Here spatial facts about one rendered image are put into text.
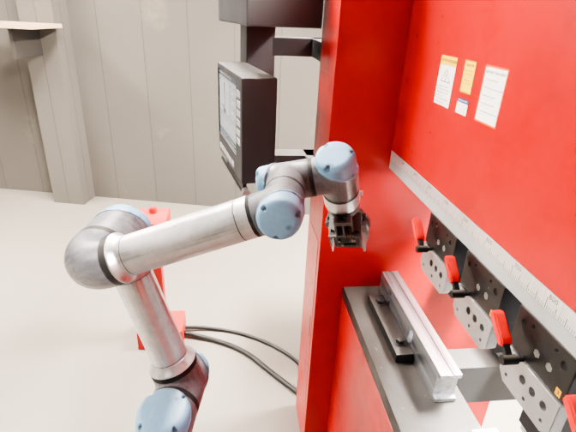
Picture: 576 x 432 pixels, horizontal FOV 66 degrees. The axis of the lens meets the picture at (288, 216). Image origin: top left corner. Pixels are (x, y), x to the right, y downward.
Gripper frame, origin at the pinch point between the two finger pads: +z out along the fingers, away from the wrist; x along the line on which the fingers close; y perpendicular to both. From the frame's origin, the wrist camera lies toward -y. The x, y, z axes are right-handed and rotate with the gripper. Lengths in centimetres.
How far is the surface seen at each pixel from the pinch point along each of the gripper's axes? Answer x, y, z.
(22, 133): -334, -211, 166
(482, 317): 27.8, 20.4, -3.1
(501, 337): 28.6, 27.5, -13.0
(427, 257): 19.3, -1.1, 12.3
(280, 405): -44, 20, 136
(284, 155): -35, -72, 52
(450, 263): 22.6, 8.4, -3.6
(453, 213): 24.3, -4.0, -4.5
